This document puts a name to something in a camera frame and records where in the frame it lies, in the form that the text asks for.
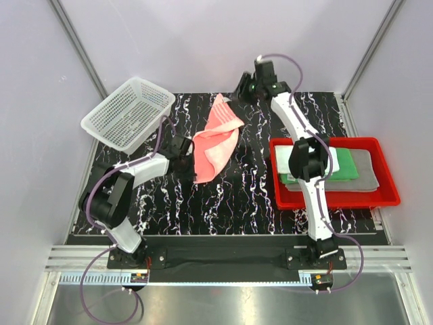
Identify green towel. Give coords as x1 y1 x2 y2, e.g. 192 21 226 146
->
277 148 359 184

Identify red plastic tray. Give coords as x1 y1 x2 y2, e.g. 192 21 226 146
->
269 137 401 210

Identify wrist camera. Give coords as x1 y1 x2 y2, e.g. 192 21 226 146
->
166 135 193 159
254 57 277 84

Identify white towel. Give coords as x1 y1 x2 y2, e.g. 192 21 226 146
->
275 145 340 175

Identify white slotted cable duct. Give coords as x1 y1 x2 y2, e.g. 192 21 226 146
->
60 272 149 286

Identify purple cable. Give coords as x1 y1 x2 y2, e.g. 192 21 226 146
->
79 114 177 322
260 53 365 295

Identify grey towel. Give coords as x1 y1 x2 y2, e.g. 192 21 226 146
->
284 149 380 192

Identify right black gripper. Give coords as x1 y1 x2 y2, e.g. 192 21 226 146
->
229 72 261 107

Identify pink towel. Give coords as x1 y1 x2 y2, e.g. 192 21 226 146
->
193 94 244 184

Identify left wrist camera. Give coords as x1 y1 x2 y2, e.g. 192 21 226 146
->
166 135 193 159

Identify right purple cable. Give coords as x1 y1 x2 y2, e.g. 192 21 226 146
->
260 53 365 295

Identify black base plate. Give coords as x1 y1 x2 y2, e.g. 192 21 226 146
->
107 246 347 271

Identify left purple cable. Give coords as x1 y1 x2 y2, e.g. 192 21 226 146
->
79 114 177 322

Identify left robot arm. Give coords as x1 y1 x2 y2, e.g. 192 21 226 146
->
78 135 196 268

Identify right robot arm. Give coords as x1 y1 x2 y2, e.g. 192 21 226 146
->
235 56 338 269

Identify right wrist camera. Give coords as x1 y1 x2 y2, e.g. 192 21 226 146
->
254 57 277 84

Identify white plastic basket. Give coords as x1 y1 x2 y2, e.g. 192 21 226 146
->
81 77 176 155

